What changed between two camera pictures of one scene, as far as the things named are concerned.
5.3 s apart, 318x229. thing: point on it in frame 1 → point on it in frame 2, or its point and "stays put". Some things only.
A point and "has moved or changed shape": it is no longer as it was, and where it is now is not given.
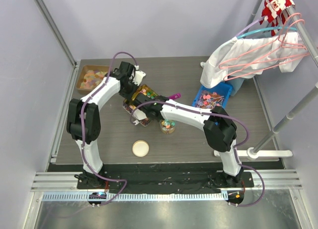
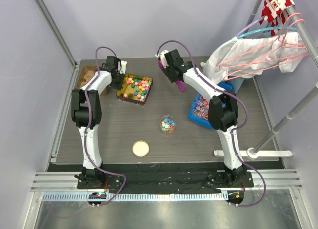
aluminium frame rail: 57,181 stays put
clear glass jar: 167,126 stays put
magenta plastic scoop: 175,96 → 179,83
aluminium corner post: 51,22 stays put
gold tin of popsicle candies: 88,75 stays put
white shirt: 247,57 stays put
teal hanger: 256,31 stays put
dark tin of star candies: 145,89 has moved or changed shape
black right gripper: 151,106 → 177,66
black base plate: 163,179 stays put
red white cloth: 276,3 stays put
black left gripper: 129,96 → 119,86
